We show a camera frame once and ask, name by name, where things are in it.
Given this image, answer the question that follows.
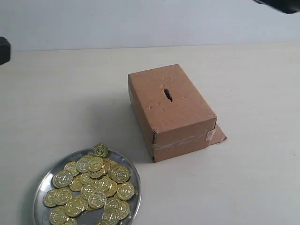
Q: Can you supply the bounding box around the gold coin top centre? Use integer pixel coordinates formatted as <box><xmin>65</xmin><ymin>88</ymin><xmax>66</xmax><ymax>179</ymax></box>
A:
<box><xmin>88</xmin><ymin>157</ymin><xmax>104</xmax><ymax>172</ymax></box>

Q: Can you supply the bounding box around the round silver metal plate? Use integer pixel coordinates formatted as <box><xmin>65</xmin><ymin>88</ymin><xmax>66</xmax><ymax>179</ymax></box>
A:
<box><xmin>33</xmin><ymin>148</ymin><xmax>142</xmax><ymax>225</ymax></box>

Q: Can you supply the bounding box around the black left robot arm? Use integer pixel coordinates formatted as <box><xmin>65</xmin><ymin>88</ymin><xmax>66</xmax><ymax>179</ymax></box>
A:
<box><xmin>0</xmin><ymin>37</ymin><xmax>11</xmax><ymax>65</ymax></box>

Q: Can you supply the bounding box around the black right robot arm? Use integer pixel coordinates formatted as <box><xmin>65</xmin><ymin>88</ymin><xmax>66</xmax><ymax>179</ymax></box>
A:
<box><xmin>254</xmin><ymin>0</ymin><xmax>300</xmax><ymax>14</ymax></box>

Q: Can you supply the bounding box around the gold coin upper right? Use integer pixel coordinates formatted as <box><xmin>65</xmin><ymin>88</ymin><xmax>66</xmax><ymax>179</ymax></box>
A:
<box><xmin>111</xmin><ymin>165</ymin><xmax>131</xmax><ymax>183</ymax></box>

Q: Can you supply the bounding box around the gold coin bottom right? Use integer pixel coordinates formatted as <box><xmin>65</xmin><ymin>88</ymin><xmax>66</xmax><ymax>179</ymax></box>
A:
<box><xmin>102</xmin><ymin>208</ymin><xmax>120</xmax><ymax>225</ymax></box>

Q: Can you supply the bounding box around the gold coin left side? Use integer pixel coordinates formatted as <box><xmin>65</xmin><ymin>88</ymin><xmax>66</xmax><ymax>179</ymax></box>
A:
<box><xmin>52</xmin><ymin>170</ymin><xmax>73</xmax><ymax>188</ymax></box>

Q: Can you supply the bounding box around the gold coin right side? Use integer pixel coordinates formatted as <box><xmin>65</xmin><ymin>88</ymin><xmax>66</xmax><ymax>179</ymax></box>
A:
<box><xmin>116</xmin><ymin>182</ymin><xmax>135</xmax><ymax>201</ymax></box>

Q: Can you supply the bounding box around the gold coin lower left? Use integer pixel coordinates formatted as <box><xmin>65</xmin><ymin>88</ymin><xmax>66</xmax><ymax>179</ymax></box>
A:
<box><xmin>49</xmin><ymin>206</ymin><xmax>69</xmax><ymax>225</ymax></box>

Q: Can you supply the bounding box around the gold coin on plate rim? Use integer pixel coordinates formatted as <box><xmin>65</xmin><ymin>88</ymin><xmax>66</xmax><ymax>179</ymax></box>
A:
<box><xmin>92</xmin><ymin>143</ymin><xmax>108</xmax><ymax>158</ymax></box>

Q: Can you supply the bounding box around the gold coin pile centre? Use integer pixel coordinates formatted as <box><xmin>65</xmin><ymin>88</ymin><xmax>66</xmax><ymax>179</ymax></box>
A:
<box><xmin>88</xmin><ymin>191</ymin><xmax>106</xmax><ymax>209</ymax></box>

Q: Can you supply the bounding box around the brown cardboard slotted box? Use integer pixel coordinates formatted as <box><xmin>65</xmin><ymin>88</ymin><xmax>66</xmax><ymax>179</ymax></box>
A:
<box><xmin>128</xmin><ymin>64</ymin><xmax>227</xmax><ymax>162</ymax></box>

